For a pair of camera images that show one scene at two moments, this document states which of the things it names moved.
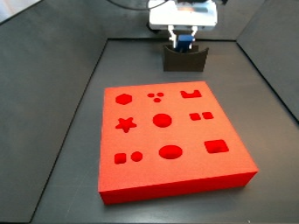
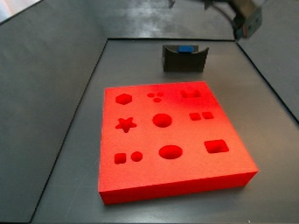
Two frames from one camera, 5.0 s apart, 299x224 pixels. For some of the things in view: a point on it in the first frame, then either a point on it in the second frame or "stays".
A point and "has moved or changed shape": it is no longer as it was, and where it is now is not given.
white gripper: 195,13 → 208,3
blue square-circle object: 183,43 has moved or changed shape
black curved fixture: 189,61 stays
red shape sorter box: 167,143 stays
